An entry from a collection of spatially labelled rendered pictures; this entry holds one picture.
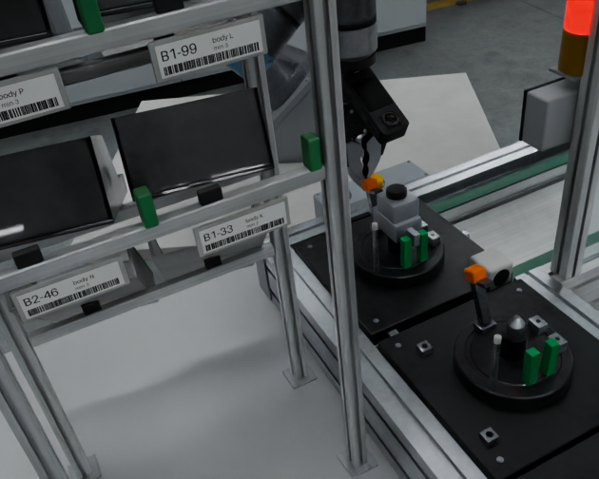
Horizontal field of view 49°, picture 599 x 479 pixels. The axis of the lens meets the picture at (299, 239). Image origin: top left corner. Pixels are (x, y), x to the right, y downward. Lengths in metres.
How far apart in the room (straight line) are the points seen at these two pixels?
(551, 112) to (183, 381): 0.64
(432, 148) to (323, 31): 1.01
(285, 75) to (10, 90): 1.04
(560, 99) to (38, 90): 0.61
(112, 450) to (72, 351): 0.23
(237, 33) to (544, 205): 0.84
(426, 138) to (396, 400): 0.85
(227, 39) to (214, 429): 0.61
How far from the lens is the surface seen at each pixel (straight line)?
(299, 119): 1.46
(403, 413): 0.83
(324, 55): 0.54
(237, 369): 1.03
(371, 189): 1.01
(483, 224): 1.19
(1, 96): 0.48
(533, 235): 1.18
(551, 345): 0.81
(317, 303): 0.97
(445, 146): 1.53
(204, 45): 0.50
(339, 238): 0.63
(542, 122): 0.88
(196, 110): 0.60
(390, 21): 4.36
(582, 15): 0.85
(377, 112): 0.92
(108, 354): 1.12
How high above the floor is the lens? 1.61
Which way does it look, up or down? 36 degrees down
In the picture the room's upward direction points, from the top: 7 degrees counter-clockwise
